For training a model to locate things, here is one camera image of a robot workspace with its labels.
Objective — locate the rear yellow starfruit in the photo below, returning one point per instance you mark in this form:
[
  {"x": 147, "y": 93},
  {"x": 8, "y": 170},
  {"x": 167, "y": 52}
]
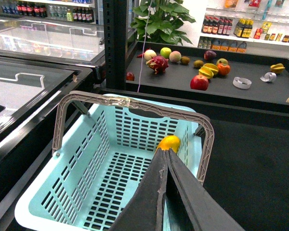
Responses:
[{"x": 214, "y": 69}]

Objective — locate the dark purple fruit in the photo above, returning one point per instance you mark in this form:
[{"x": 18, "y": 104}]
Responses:
[{"x": 209, "y": 55}]

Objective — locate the black display tray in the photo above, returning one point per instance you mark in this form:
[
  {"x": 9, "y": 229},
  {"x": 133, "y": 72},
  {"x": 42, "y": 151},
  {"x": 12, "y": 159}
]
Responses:
[{"x": 225, "y": 77}]

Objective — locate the green apple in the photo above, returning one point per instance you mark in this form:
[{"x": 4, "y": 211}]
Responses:
[{"x": 165, "y": 52}]

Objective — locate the yellow starfruit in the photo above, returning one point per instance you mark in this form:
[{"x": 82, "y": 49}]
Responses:
[
  {"x": 214, "y": 69},
  {"x": 277, "y": 68},
  {"x": 206, "y": 72}
]

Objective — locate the green potted plant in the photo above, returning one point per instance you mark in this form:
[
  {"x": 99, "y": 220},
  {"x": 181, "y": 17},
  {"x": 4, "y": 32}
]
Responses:
[{"x": 159, "y": 21}]

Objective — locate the large red apple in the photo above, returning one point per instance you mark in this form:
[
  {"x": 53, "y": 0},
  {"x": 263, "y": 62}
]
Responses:
[{"x": 199, "y": 82}]

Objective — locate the yellow mango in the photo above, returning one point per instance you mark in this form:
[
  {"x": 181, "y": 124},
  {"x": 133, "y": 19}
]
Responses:
[{"x": 170, "y": 142}]

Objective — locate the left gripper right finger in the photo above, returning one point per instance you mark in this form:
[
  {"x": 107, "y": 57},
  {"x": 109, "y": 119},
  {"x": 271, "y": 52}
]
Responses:
[{"x": 189, "y": 207}]

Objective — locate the orange persimmon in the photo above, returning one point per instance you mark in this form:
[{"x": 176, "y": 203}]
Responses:
[{"x": 223, "y": 69}]

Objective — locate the light blue plastic basket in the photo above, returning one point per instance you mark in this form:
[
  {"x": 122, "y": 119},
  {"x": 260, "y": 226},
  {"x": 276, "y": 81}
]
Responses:
[{"x": 104, "y": 156}]

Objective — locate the brown kiwi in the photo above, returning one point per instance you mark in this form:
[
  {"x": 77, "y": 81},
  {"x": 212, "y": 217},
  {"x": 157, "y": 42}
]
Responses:
[
  {"x": 185, "y": 60},
  {"x": 198, "y": 64}
]

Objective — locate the white round fruit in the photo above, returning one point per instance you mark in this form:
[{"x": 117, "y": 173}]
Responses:
[{"x": 149, "y": 54}]

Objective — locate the right yellow starfruit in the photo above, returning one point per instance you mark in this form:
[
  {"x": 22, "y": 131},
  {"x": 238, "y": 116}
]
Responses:
[{"x": 277, "y": 68}]

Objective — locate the pink dragon fruit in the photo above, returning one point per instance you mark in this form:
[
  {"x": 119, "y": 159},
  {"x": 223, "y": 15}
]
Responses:
[{"x": 158, "y": 64}]

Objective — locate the glass top freezer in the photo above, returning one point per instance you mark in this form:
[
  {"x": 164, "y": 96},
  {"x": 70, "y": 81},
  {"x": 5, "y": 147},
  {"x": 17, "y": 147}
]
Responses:
[{"x": 40, "y": 62}]

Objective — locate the black shelf post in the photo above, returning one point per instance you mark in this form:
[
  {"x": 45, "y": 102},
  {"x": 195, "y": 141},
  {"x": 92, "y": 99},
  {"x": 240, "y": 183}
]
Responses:
[{"x": 115, "y": 13}]

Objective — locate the small dark red apple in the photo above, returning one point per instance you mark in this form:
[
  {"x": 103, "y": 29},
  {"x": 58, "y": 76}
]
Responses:
[{"x": 130, "y": 76}]

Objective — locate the front yellow starfruit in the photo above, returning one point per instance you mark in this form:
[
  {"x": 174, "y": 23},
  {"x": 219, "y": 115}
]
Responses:
[{"x": 206, "y": 72}]

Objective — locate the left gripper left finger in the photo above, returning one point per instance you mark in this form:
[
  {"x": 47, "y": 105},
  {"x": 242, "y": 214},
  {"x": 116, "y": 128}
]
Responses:
[{"x": 145, "y": 210}]

